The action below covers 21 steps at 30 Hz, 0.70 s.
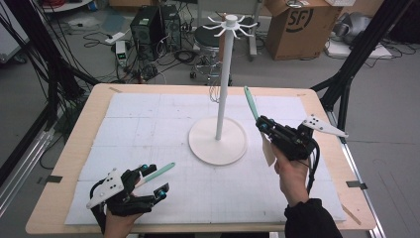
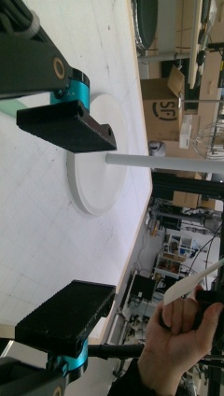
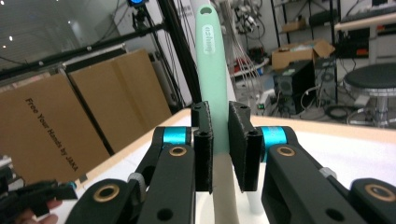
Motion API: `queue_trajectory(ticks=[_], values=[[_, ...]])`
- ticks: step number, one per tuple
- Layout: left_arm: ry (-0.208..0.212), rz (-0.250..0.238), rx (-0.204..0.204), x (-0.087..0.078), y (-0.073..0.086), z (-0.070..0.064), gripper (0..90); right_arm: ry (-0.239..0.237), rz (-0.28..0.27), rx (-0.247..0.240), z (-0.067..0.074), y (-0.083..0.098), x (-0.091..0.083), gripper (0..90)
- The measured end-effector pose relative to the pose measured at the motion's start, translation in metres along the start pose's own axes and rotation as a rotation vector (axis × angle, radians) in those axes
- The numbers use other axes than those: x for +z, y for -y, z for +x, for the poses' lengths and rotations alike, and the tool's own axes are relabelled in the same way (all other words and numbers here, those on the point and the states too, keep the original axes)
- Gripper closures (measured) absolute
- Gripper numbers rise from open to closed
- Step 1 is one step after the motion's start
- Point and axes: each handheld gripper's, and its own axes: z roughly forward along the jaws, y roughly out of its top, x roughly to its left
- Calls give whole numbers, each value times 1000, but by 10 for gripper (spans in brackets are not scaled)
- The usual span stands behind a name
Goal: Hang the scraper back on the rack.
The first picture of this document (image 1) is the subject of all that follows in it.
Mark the white round table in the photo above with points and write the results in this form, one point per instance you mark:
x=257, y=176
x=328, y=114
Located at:
x=66, y=6

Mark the grey metal stand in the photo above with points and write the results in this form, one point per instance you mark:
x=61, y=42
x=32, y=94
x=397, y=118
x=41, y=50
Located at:
x=253, y=33

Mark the large cardboard box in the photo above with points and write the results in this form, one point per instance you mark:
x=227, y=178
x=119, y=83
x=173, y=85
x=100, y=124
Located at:
x=297, y=39

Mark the large black computer tower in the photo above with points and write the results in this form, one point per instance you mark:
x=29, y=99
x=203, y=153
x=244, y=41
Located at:
x=145, y=33

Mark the slim black computer tower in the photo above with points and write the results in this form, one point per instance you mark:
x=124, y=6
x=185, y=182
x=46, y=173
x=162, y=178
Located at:
x=171, y=29

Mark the person's right hand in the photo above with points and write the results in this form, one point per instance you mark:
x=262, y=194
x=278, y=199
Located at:
x=294, y=178

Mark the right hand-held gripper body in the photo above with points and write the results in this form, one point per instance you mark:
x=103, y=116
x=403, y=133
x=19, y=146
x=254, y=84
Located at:
x=294, y=142

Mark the black round stool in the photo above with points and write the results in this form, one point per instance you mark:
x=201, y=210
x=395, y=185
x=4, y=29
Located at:
x=206, y=38

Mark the metal bowl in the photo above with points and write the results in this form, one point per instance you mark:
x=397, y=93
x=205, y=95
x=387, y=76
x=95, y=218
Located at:
x=294, y=4

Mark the white grid mat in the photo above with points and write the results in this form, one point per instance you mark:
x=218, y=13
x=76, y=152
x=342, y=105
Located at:
x=165, y=132

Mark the black stand frame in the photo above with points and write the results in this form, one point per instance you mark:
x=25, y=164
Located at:
x=49, y=66
x=356, y=49

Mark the person's left hand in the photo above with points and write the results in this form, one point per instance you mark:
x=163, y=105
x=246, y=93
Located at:
x=117, y=226

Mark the white power supply unit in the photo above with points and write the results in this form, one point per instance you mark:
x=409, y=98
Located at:
x=121, y=53

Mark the aluminium rail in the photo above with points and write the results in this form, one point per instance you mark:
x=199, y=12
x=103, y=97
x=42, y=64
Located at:
x=26, y=165
x=360, y=172

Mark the black tape piece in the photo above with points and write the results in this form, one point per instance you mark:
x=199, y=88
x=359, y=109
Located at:
x=356, y=185
x=52, y=179

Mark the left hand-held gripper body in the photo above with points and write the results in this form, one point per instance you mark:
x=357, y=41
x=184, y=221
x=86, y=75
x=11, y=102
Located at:
x=119, y=198

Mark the grey appliance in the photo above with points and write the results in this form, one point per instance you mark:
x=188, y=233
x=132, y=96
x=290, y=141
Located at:
x=353, y=26

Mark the white power strip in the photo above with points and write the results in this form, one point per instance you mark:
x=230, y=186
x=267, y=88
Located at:
x=114, y=39

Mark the white utensil stand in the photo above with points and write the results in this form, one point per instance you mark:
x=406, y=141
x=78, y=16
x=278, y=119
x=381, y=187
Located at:
x=224, y=82

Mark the white flat board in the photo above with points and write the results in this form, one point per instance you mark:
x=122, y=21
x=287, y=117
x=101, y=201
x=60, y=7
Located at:
x=363, y=51

